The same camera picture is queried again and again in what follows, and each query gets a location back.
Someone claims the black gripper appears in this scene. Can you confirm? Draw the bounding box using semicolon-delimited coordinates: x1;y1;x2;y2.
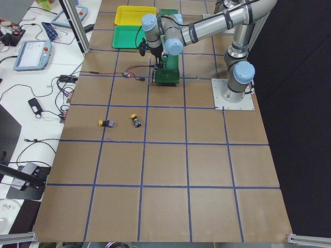
138;38;166;68

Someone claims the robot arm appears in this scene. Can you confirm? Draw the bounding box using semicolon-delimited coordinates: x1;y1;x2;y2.
138;1;277;84

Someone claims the green conveyor belt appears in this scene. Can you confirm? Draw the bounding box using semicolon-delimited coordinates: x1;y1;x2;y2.
141;9;184;84

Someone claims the small circuit board red LED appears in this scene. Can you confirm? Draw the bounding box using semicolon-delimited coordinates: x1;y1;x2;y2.
122;72;130;78

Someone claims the green plastic tray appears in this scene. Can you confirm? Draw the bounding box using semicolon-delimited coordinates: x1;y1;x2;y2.
112;25;145;49

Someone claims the yellow plastic tray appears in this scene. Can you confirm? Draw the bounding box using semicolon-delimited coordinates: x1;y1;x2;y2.
114;5;157;26

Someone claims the blue checked cloth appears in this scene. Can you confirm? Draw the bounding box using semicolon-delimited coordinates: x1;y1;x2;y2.
41;22;58;41

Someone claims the teach pendant near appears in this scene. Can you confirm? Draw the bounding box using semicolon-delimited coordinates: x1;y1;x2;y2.
13;40;52;71

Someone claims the red black wire with plug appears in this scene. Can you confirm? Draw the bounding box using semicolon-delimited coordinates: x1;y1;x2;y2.
80;58;156;82

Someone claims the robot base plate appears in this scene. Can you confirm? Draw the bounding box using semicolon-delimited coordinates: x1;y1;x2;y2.
212;79;255;111

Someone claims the aluminium frame post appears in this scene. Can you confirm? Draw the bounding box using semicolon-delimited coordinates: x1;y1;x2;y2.
59;0;91;54

